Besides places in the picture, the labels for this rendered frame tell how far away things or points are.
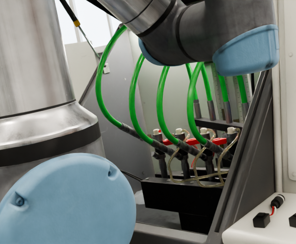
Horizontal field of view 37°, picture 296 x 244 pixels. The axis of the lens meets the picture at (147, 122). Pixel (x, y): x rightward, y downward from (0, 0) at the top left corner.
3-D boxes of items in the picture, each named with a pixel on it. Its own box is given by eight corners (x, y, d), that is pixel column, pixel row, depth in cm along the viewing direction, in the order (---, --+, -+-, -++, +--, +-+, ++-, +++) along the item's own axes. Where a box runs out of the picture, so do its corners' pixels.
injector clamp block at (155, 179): (149, 231, 125) (139, 180, 123) (171, 217, 132) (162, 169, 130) (256, 251, 102) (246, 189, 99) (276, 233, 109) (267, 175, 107)
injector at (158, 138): (158, 209, 123) (144, 137, 119) (169, 203, 126) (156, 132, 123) (165, 210, 121) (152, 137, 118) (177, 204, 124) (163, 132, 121)
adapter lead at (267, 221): (265, 229, 78) (263, 218, 78) (253, 227, 80) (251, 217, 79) (286, 203, 88) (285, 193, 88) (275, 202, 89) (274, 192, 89)
